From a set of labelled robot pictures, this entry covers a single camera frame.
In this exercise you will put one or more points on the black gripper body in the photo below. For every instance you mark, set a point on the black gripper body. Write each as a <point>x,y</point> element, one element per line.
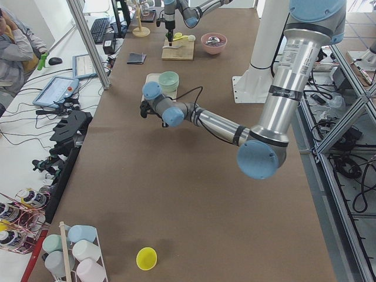
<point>144,109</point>

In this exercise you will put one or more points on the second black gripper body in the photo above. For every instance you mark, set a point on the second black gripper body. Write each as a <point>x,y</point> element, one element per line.
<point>169,24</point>

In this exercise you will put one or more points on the white ceramic spoon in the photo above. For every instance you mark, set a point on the white ceramic spoon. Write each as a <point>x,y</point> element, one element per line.
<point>171,47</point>

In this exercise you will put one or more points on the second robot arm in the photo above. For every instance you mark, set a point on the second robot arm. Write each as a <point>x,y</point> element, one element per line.
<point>191,15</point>

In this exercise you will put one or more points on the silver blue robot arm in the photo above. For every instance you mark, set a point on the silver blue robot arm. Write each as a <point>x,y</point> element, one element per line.
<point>289,38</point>

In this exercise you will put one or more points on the yellow measuring spoon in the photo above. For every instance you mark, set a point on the yellow measuring spoon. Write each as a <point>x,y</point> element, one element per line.
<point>179,36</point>

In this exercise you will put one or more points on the green bowl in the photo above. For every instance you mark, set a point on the green bowl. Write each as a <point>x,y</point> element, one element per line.
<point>169,81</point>

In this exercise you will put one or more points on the large pink bowl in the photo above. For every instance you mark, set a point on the large pink bowl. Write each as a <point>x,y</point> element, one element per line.
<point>213,43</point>

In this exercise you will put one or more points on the white garlic toy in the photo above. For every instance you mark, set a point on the white garlic toy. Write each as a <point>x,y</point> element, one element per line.
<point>191,38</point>

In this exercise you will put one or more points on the dark brown tray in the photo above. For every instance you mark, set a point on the dark brown tray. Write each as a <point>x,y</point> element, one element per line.
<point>148,16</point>

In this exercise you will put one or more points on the wooden mug tree stand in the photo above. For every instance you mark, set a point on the wooden mug tree stand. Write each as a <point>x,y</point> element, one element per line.
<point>140,31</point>

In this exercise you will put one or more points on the wooden cutting board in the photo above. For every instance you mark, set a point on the wooden cutting board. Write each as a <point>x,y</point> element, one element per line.
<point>185,53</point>

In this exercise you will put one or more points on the cream plastic tray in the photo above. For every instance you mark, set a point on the cream plastic tray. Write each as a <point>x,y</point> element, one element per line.
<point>152,79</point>

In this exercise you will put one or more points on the dark folded cloth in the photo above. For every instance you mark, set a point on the dark folded cloth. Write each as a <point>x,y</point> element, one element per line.
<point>136,58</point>

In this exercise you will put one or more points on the black power adapter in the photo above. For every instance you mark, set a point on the black power adapter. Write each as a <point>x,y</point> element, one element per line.
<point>109,43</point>

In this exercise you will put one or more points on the black keyboard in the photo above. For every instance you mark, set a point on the black keyboard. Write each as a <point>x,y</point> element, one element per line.
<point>98,29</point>

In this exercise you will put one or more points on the blue framed tablet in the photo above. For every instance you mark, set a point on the blue framed tablet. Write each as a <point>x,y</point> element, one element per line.
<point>82,67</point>

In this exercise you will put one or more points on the black tool holder rack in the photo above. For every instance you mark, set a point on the black tool holder rack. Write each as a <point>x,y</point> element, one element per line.
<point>64,131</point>

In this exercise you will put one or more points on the teach pendant tablet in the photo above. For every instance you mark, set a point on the teach pendant tablet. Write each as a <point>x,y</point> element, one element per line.
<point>56,91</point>

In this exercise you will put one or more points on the black computer mouse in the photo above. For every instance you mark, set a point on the black computer mouse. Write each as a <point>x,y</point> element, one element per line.
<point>55,61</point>

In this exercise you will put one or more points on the seated person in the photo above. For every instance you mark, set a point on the seated person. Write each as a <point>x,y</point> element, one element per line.
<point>21,51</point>

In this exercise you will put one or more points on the blue cup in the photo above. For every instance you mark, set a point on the blue cup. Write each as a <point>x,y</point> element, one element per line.
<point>81,232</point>

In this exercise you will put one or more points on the yellow cup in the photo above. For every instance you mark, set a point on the yellow cup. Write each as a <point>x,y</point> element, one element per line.
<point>146,258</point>

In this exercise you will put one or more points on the white cup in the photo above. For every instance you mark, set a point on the white cup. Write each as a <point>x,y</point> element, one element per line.
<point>86,250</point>

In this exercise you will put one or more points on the green cup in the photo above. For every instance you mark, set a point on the green cup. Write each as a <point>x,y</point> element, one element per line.
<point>52,242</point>

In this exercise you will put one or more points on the pink cup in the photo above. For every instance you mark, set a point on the pink cup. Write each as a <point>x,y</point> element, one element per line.
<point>89,270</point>

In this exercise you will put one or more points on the grey cup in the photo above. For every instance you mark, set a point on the grey cup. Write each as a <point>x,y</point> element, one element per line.
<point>55,263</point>

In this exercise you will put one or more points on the aluminium frame post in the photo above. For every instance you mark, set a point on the aluminium frame post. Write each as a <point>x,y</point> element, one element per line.
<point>76,11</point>

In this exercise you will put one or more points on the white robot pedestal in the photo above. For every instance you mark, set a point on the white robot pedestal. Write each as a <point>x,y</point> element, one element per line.
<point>253,85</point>

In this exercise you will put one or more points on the green handled tool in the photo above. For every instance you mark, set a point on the green handled tool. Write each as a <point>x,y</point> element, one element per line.
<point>42,61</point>

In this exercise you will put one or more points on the white wire cup rack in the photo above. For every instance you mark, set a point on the white wire cup rack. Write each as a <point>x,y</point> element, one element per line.
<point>70,262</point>

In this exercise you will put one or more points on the copper wire bottle rack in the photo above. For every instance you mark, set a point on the copper wire bottle rack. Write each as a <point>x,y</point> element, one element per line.
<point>22,220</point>

